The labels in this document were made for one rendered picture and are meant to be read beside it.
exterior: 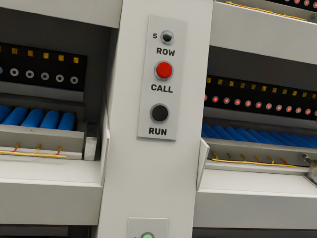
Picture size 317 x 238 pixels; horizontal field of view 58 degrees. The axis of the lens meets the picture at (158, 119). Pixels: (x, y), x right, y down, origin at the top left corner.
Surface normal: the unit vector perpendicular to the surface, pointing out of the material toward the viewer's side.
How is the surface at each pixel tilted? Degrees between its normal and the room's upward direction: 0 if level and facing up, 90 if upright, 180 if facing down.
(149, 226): 90
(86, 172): 21
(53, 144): 111
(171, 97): 90
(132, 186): 90
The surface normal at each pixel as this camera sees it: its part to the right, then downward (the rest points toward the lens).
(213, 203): 0.19, 0.33
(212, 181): 0.18, -0.94
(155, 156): 0.24, -0.02
